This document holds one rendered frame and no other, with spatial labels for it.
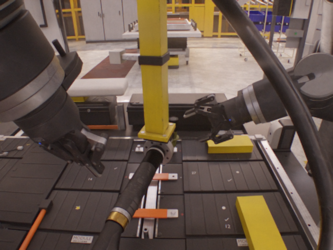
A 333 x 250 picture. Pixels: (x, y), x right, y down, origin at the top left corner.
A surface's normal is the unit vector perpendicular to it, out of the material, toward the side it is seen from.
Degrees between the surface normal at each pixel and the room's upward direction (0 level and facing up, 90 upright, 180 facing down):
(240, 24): 80
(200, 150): 0
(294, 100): 59
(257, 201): 0
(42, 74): 83
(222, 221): 0
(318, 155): 53
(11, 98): 100
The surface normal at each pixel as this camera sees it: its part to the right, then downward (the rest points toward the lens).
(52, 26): 0.39, 0.45
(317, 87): -0.55, -0.05
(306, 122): -0.29, -0.08
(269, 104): -0.37, 0.35
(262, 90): -0.56, -0.29
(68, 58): -0.27, -0.66
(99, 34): -0.03, 0.50
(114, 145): -0.02, -0.87
